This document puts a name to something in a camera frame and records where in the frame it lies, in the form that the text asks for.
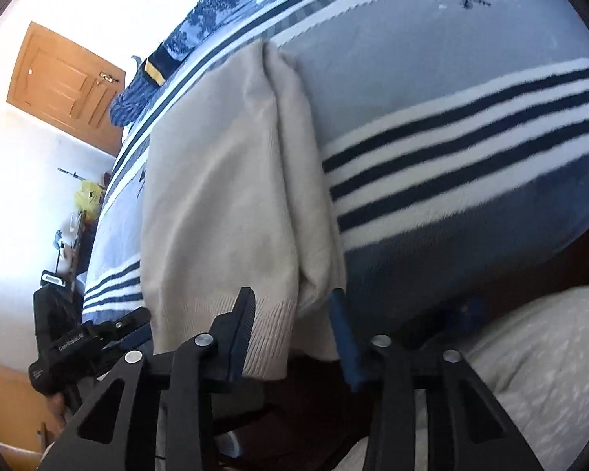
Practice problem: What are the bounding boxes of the beige knit sweater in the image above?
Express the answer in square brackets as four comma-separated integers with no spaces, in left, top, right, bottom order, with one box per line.
[140,42,346,381]

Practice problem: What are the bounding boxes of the person left hand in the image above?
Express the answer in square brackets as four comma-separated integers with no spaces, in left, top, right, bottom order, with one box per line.
[45,393,66,424]

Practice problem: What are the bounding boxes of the cluttered side table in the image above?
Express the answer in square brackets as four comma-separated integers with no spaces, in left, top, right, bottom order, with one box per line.
[33,210,95,354]

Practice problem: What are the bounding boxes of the grey quilted trousers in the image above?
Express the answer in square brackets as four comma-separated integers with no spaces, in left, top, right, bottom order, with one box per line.
[333,284,589,471]

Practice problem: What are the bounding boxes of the yellow plastic bag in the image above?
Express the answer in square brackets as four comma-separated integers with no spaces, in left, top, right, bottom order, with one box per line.
[74,180,105,221]

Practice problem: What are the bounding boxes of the wooden door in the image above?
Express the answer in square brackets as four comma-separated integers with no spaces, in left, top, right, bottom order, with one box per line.
[7,22,125,156]

